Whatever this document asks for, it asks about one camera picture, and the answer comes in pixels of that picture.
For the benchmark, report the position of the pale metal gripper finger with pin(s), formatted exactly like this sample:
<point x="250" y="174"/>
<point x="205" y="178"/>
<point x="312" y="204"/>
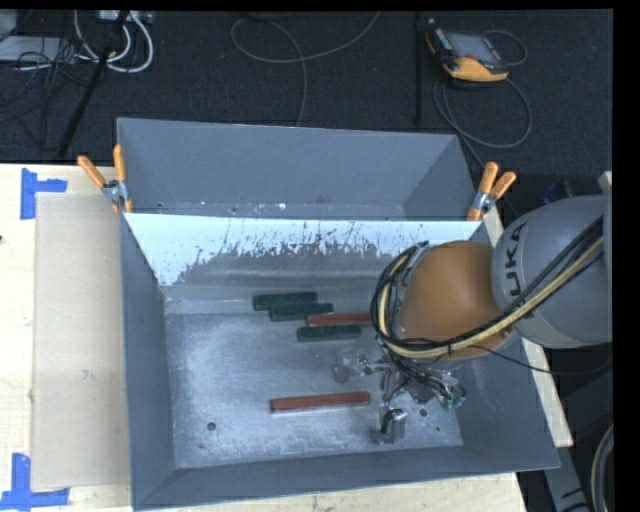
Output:
<point x="356" y="364"/>
<point x="397" y="421"/>

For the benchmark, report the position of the dark green flat block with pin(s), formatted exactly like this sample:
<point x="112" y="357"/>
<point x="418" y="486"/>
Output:
<point x="300" y="313"/>
<point x="328" y="333"/>
<point x="285" y="301"/>

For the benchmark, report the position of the red-brown flat block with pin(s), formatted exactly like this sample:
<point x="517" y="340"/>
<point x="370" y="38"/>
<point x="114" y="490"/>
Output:
<point x="340" y="319"/>
<point x="320" y="401"/>

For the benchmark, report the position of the grey metal bin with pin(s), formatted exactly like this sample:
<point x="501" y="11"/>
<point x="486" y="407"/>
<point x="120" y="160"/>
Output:
<point x="260" y="380"/>

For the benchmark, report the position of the pale wood flat board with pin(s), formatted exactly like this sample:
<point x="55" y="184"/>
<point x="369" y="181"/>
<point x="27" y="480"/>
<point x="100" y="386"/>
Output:
<point x="75" y="325"/>

